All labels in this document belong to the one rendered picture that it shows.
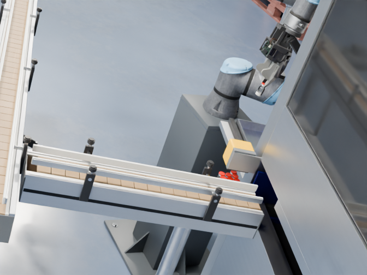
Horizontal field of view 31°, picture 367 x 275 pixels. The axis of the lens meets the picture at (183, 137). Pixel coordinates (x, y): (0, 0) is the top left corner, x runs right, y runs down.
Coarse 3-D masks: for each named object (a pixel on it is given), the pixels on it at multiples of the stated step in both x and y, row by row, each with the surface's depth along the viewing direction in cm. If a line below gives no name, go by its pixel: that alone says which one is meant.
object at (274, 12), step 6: (252, 0) 726; (258, 0) 729; (270, 0) 699; (258, 6) 716; (264, 6) 716; (270, 6) 698; (276, 6) 689; (282, 6) 683; (270, 12) 698; (276, 12) 694; (282, 12) 681; (276, 18) 692; (306, 30) 656
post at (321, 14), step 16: (320, 0) 183; (320, 16) 181; (320, 32) 181; (304, 48) 187; (304, 64) 186; (288, 80) 193; (288, 96) 191; (272, 112) 199; (272, 128) 197; (224, 240) 217; (208, 272) 225
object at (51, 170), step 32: (32, 160) 173; (64, 160) 183; (96, 160) 183; (32, 192) 175; (64, 192) 176; (96, 192) 178; (128, 192) 180; (160, 192) 185; (192, 192) 190; (224, 192) 188; (192, 224) 189; (224, 224) 191; (256, 224) 193
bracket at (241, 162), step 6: (234, 156) 199; (240, 156) 199; (246, 156) 199; (252, 156) 200; (234, 162) 200; (240, 162) 200; (246, 162) 200; (252, 162) 201; (258, 162) 201; (228, 168) 201; (234, 168) 201; (240, 168) 201; (246, 168) 202; (252, 168) 202
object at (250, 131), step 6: (240, 120) 245; (240, 126) 240; (246, 126) 246; (252, 126) 247; (258, 126) 247; (264, 126) 248; (240, 132) 239; (246, 132) 245; (252, 132) 246; (258, 132) 248; (246, 138) 233; (252, 138) 242; (258, 138) 244; (252, 144) 238
